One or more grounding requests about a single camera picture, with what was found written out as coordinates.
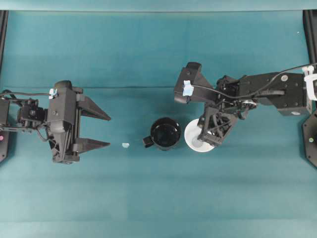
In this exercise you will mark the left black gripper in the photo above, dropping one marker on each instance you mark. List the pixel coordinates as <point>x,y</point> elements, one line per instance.
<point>63,123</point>

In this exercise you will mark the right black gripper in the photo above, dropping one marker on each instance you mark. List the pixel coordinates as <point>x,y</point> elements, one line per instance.
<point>192,86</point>

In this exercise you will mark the white paper cup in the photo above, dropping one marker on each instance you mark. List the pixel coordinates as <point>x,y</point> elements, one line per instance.
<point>191,134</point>

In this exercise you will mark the black cup holder with handle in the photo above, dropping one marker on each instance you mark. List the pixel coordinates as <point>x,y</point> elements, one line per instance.
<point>165,133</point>

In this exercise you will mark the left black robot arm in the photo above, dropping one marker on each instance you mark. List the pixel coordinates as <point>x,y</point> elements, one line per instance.
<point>19,112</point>

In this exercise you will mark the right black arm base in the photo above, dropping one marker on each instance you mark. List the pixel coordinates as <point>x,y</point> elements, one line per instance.
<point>309,130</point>

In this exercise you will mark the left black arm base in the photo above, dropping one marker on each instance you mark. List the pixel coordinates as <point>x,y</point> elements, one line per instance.
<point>4,140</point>

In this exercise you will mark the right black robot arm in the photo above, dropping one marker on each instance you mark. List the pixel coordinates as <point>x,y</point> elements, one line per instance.
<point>231,99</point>

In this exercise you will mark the left tape marker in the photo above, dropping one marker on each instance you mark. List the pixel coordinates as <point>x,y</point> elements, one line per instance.
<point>125,145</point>

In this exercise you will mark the teal table cloth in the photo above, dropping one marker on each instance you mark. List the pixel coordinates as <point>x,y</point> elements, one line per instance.
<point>258,184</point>

